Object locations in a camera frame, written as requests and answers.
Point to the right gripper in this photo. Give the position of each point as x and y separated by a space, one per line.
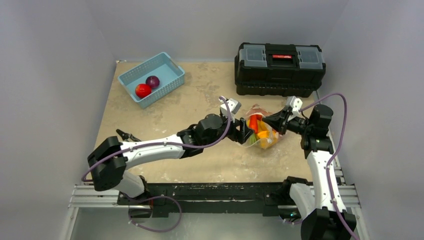
284 118

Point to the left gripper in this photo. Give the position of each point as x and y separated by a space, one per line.
243 132

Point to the polka dot zip top bag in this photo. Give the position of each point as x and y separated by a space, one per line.
261 112

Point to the purple fake cabbage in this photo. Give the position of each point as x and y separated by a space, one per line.
153 82

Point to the red fake apple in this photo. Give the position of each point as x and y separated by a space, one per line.
142 90

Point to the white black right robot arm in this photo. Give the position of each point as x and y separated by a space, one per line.
323 213

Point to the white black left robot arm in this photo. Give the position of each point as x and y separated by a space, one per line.
110 161

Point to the black plastic toolbox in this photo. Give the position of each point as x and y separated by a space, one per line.
265 69

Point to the light blue perforated basket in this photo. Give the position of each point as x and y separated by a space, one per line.
171 76

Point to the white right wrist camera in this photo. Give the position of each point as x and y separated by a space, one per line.
295 103

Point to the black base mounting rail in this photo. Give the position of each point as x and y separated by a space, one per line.
266 198

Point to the black handled pliers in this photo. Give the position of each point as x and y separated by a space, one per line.
127 136

